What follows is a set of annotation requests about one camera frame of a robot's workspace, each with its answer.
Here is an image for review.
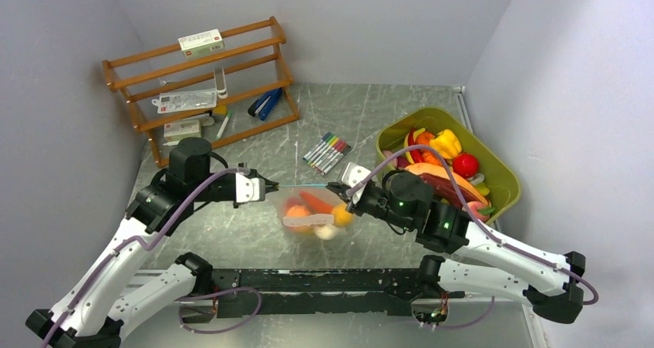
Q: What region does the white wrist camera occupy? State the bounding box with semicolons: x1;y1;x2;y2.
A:
234;171;266;205
339;162;372;204

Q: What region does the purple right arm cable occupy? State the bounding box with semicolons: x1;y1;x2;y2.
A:
347;144;600;306

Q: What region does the red toy pomegranate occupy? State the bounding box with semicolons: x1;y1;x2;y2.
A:
452;153;480;179

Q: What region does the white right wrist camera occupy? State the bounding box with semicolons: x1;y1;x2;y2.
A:
339;162;372;204

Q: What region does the toy peach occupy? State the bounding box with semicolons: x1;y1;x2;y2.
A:
282;204;313;234
467;201;495;223

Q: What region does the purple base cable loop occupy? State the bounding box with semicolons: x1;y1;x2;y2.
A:
177;285;265;336

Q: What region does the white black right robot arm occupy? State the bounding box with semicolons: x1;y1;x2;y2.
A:
326;168;585;324

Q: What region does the white green box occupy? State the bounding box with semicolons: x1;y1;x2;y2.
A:
177;29;224;60

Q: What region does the white green marker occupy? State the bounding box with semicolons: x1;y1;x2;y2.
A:
216;111;232;140

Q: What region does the clear zip top bag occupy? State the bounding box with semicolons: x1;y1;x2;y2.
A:
267;184;355;240

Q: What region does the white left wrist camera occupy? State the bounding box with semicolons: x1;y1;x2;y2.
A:
234;171;266;205

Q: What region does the wooden three-tier rack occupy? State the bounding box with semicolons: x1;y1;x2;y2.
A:
102;16;301;167

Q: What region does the orange toy tangerine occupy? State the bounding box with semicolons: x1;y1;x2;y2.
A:
414;131;435;146

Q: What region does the flat white package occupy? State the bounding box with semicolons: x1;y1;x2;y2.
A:
151;90;217;114

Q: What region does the small white box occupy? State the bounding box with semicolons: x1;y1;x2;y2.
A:
163;120;202;143

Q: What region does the red toy chili pepper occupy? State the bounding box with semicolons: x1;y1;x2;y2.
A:
405;128;424;164

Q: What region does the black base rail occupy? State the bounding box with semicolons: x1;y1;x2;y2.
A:
212;269;464;318

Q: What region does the coloured marker pen set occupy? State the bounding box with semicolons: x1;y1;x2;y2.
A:
302;132;352;175

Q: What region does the white upright device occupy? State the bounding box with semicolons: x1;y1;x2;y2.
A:
214;67;228;100

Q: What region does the orange toy papaya slice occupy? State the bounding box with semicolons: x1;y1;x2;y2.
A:
404;163;491;209

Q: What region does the olive green plastic bin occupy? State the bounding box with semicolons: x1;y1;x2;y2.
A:
376;106;521;222

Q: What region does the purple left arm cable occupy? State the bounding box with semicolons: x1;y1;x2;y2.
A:
40;167;251;348

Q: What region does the red toy carrot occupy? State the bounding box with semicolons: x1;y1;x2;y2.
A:
299;191;335;214

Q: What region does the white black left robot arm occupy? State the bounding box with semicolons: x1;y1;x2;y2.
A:
25;137;278;347

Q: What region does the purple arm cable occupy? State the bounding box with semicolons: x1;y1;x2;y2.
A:
347;144;600;306
40;167;251;348

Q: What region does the yellow toy mango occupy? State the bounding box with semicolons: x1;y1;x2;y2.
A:
331;203;353;228

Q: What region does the blue stapler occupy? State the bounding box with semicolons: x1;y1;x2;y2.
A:
248;88;283;121

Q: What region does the yellow toy bell pepper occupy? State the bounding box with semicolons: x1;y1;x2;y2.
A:
430;129;463;160

